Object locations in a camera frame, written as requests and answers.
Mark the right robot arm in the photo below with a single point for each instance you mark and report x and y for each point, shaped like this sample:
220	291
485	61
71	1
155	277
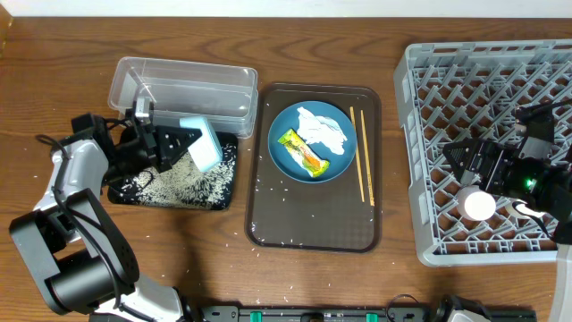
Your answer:
533	183

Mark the spilled rice pile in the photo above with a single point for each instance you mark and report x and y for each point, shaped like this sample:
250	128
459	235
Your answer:
187	183

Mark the grey dishwasher rack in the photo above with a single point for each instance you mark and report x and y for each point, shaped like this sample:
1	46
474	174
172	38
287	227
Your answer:
448	92

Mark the pink white cup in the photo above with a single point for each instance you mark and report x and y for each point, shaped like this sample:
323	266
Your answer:
474	204

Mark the clear plastic bin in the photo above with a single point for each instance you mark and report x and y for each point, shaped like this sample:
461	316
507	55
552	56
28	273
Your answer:
226	95

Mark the white tissue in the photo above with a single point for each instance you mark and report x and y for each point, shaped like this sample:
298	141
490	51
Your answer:
315	129

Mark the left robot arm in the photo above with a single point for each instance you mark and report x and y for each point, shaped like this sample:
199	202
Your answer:
76	255

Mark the white green cup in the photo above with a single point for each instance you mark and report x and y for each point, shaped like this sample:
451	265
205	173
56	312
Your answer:
525	210

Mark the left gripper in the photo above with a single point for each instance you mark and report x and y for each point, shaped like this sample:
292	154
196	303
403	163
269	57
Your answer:
157	149

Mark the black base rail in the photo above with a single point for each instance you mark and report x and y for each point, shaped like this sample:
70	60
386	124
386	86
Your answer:
450	308

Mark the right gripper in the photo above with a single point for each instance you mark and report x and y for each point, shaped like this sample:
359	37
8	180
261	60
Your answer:
497	157

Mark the blue plate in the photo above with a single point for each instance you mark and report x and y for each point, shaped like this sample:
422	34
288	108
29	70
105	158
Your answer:
289	119

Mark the light blue rice bowl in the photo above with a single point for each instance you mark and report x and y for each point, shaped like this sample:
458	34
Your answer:
206	152

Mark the brown serving tray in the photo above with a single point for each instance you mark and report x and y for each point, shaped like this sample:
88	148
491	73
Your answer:
283	212

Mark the wooden chopstick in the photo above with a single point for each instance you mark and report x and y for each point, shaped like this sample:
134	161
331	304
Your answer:
368	167
357	156

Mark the yellow green snack wrapper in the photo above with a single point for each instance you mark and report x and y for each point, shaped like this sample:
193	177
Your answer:
303	155

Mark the black waste tray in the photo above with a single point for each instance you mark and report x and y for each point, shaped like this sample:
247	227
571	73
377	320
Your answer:
223	197

